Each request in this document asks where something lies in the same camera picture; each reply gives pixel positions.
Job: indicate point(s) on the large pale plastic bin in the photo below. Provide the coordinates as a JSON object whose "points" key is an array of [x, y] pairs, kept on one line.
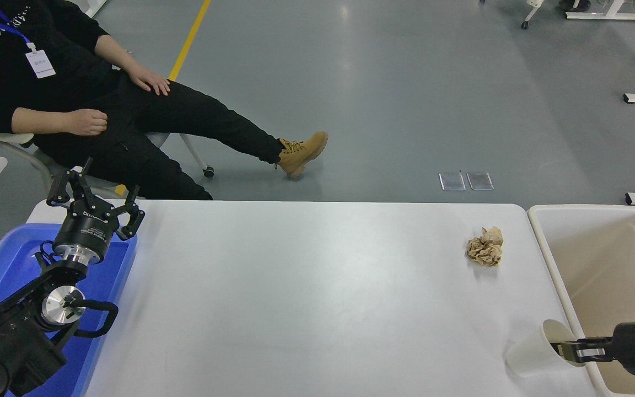
{"points": [[598, 259]]}

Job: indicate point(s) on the white paper cup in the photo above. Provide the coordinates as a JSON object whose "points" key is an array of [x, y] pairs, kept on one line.
{"points": [[532, 355]]}

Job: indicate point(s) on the tan paper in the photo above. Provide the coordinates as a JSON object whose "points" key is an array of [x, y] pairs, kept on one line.
{"points": [[485, 251]]}

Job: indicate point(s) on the metal floor plate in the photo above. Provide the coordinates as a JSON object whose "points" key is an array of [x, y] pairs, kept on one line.
{"points": [[452, 182], [480, 181]]}

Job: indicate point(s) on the blue plastic tray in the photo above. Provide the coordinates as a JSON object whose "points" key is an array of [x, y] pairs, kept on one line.
{"points": [[14, 248]]}

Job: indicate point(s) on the person's left forearm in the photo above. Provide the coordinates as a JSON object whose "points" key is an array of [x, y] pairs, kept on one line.
{"points": [[116, 55]]}

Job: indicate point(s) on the person's right hand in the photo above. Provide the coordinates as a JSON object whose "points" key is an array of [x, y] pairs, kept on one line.
{"points": [[86, 122]]}

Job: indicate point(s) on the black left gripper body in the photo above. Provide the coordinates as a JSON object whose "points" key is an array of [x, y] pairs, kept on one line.
{"points": [[87, 231]]}

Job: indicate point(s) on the grey office chair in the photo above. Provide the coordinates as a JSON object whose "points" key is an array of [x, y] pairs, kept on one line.
{"points": [[192, 154]]}

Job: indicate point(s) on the person's left hand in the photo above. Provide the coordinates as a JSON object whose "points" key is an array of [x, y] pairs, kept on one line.
{"points": [[152, 82]]}

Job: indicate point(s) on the white desk leg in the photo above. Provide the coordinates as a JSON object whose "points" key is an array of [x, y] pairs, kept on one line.
{"points": [[97, 6]]}

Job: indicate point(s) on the person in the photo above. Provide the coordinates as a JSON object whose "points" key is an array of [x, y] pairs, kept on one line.
{"points": [[75, 77], [574, 4]]}

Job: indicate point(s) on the person's right forearm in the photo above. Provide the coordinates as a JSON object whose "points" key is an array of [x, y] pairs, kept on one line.
{"points": [[39, 121]]}

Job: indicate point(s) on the white wheeled chair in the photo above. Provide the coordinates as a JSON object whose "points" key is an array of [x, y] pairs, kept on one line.
{"points": [[531, 14]]}

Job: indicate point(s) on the white desk foot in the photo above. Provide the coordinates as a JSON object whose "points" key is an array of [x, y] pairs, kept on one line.
{"points": [[609, 15]]}

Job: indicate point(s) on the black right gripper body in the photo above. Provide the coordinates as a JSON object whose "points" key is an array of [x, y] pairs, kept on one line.
{"points": [[634, 347]]}

